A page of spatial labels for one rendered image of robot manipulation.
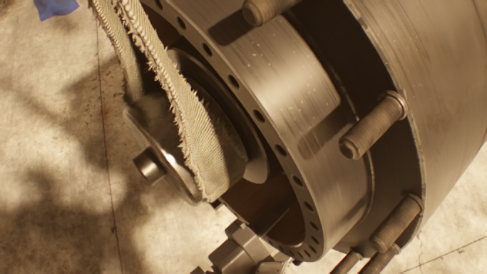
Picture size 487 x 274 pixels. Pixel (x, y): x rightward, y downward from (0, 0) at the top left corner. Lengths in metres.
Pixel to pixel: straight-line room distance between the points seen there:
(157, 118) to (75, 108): 1.27
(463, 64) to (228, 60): 0.18
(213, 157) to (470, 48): 0.24
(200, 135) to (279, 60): 0.10
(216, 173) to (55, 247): 1.11
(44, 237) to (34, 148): 0.39
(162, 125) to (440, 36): 0.26
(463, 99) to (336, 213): 0.14
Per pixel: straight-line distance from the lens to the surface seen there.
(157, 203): 1.32
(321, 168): 0.27
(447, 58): 0.28
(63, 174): 1.49
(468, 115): 0.32
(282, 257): 0.52
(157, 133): 0.36
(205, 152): 0.33
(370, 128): 0.22
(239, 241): 0.46
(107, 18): 0.32
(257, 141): 0.36
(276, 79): 0.25
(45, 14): 2.11
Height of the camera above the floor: 1.22
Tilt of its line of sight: 62 degrees down
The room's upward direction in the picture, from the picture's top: straight up
